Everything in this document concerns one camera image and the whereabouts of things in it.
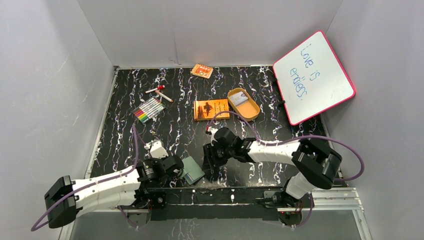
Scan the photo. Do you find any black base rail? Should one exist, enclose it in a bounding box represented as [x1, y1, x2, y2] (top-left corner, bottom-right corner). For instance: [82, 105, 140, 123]
[115, 187, 316, 229]

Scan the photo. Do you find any white card in tray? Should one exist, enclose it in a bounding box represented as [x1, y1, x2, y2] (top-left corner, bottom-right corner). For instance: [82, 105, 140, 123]
[229, 91, 249, 106]

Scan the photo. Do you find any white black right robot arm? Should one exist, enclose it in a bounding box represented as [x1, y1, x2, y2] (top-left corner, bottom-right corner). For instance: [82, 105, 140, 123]
[203, 127, 342, 207]

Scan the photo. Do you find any white marker red cap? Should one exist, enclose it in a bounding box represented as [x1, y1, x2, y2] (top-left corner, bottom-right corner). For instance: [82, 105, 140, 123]
[145, 85, 165, 94]

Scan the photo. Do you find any orange Huckleberry Finn book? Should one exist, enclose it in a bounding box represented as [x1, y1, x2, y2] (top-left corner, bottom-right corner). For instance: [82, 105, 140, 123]
[193, 99, 230, 121]

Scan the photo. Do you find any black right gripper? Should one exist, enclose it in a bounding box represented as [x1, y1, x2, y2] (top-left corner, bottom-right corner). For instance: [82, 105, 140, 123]
[201, 141, 234, 171]

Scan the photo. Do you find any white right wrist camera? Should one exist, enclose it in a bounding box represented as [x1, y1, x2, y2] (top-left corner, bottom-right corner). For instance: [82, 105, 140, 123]
[205, 126, 219, 145]

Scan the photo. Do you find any small orange card box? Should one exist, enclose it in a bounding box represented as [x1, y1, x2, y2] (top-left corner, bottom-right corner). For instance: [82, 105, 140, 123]
[190, 63, 214, 79]

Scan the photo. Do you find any pink framed whiteboard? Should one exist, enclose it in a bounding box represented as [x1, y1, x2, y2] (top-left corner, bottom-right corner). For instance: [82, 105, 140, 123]
[272, 30, 356, 126]

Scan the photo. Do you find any white marker orange cap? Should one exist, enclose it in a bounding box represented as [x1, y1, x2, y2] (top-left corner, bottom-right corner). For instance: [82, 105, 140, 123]
[155, 90, 174, 103]

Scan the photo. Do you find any clear case of markers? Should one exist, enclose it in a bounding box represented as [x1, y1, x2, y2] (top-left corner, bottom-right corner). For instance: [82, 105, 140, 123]
[132, 97, 165, 124]

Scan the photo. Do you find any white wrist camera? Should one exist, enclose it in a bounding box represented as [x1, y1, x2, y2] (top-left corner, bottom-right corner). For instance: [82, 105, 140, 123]
[144, 140, 169, 159]
[205, 126, 219, 145]

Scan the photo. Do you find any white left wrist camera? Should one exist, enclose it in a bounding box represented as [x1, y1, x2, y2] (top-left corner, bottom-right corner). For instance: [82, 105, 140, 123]
[144, 140, 169, 159]

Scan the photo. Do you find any mint green card holder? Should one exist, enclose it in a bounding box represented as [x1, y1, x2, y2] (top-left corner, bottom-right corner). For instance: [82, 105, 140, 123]
[179, 156, 205, 185]

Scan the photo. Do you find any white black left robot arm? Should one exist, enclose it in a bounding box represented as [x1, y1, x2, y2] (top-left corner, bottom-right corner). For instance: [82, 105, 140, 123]
[44, 155, 184, 229]

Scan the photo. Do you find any tan oval tray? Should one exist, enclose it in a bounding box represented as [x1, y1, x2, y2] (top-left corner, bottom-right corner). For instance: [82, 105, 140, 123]
[227, 87, 261, 121]

